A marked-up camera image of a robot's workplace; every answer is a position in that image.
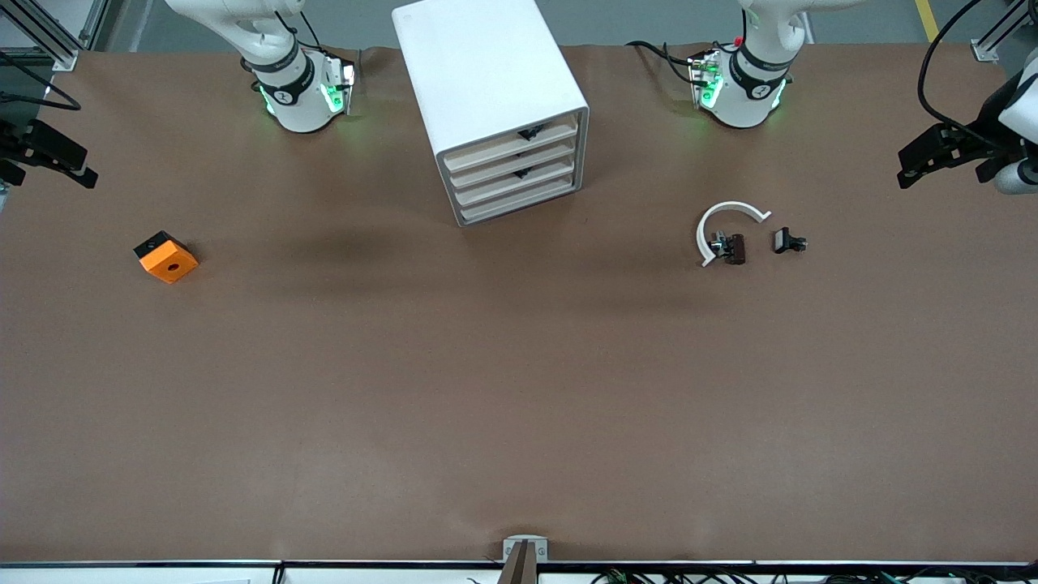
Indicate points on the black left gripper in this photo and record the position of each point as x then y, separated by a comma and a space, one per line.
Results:
979, 140

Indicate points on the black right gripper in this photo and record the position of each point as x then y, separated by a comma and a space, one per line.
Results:
18, 139

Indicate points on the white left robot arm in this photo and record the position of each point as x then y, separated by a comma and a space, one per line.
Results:
742, 105

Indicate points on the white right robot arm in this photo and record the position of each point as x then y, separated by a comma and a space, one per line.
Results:
296, 105

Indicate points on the white drawer cabinet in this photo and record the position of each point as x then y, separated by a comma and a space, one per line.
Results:
478, 73

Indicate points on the orange box with black cap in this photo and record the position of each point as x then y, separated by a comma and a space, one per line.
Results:
170, 264

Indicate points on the small black clip component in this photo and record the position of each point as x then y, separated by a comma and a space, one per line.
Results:
783, 240

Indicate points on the white curved plastic arc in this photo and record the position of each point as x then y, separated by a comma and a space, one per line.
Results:
734, 205

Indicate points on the dark brown electrical component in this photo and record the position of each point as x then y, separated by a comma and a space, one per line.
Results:
736, 248

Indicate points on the aluminium frame profile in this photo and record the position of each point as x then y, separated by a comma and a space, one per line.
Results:
57, 53
985, 50

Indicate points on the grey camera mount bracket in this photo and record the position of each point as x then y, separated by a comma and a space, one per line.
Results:
525, 564

